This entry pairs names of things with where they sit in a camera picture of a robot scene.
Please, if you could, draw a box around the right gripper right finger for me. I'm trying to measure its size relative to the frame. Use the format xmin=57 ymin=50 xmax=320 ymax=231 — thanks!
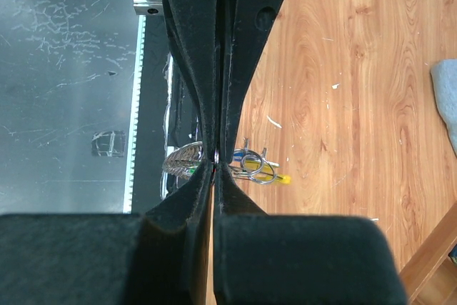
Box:
xmin=214 ymin=164 xmax=407 ymax=304

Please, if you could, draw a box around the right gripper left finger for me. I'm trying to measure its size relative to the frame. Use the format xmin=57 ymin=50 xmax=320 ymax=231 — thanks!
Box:
xmin=1 ymin=161 xmax=212 ymax=304

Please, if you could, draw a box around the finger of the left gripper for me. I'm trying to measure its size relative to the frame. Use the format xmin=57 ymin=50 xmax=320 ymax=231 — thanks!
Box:
xmin=218 ymin=0 xmax=283 ymax=162
xmin=164 ymin=0 xmax=219 ymax=161

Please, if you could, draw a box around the wooden compartment tray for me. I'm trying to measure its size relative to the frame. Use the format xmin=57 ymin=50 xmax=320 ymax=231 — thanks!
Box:
xmin=400 ymin=205 xmax=456 ymax=304

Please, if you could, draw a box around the folded grey cloth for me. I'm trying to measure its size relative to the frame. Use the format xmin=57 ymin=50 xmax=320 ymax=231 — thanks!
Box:
xmin=431 ymin=59 xmax=457 ymax=154

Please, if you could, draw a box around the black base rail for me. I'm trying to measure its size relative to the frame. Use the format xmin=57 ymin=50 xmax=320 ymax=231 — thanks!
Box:
xmin=123 ymin=16 xmax=201 ymax=213

